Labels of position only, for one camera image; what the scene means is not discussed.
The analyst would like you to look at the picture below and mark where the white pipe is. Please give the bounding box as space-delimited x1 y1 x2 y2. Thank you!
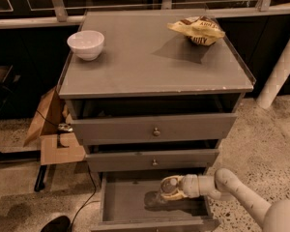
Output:
256 39 290 109

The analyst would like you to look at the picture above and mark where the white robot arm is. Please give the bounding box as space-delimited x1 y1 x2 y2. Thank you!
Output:
159 168 290 232

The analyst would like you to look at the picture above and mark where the grey middle drawer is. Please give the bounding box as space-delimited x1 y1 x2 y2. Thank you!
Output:
86 140 218 172

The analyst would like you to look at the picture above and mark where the grey drawer cabinet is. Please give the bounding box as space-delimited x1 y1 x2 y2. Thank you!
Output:
56 9 256 232

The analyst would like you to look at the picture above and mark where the yellow chip bag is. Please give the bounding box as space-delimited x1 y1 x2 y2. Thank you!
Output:
167 16 225 46

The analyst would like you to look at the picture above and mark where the black stand leg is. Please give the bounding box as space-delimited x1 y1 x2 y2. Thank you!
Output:
34 165 47 192

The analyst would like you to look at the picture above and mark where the black shoe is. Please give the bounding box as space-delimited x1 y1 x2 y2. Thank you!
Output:
41 216 71 232

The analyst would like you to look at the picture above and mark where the clear plastic water bottle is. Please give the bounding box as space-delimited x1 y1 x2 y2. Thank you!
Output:
144 176 182 209

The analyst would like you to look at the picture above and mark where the black cable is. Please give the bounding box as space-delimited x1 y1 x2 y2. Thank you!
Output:
34 109 99 232

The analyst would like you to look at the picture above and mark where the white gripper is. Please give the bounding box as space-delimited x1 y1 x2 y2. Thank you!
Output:
160 174 200 201

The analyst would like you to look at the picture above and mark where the grey top drawer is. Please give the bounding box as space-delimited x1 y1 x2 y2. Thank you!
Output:
65 99 242 147

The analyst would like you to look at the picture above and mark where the brown cardboard box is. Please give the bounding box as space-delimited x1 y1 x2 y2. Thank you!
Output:
24 88 85 165

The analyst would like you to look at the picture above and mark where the white ceramic bowl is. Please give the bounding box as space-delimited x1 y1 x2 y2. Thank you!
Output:
67 30 104 61

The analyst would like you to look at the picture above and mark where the grey bottom drawer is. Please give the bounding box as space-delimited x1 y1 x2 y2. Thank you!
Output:
91 169 219 232

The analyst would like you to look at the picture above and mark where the grey drawer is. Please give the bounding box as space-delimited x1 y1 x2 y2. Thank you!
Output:
86 140 218 172
91 169 219 232
65 99 242 147

